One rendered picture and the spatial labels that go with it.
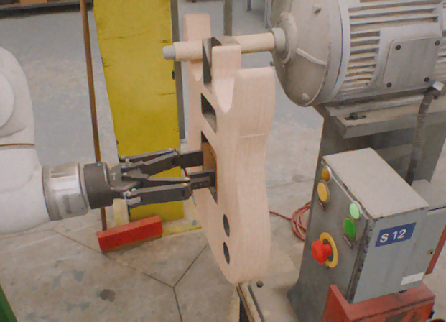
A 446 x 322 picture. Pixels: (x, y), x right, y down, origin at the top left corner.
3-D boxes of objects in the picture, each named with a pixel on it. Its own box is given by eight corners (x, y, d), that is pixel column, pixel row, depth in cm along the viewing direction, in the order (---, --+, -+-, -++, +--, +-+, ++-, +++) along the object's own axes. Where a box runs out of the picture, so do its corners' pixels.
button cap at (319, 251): (327, 248, 77) (330, 232, 75) (337, 264, 74) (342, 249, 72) (307, 252, 76) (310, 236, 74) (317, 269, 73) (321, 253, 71)
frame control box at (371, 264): (390, 218, 97) (421, 119, 82) (456, 294, 80) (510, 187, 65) (289, 241, 91) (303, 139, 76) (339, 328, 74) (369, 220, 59)
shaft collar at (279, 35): (284, 57, 79) (275, 47, 82) (287, 33, 76) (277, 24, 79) (274, 58, 78) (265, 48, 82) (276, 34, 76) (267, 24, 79)
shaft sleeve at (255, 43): (273, 53, 79) (266, 46, 81) (275, 37, 76) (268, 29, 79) (176, 65, 74) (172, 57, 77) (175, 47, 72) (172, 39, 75)
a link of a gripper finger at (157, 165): (125, 190, 73) (121, 186, 74) (181, 168, 78) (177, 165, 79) (122, 169, 71) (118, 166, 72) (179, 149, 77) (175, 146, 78)
